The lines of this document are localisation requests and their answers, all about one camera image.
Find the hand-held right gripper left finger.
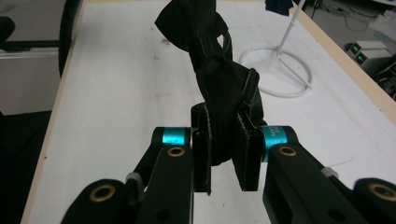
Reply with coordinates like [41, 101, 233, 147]
[153, 104, 215, 196]

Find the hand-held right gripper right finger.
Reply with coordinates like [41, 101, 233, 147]
[232, 108, 294, 192]

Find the white wire display rack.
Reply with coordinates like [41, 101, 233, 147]
[237, 0, 314, 99]

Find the navy bow tie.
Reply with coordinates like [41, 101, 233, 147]
[264, 0, 295, 17]

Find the wooden table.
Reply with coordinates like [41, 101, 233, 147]
[19, 0, 396, 224]

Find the grey power supply unit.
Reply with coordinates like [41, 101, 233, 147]
[353, 50, 394, 76]
[344, 39, 392, 56]

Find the black bow tie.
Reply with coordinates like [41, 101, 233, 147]
[154, 0, 266, 167]

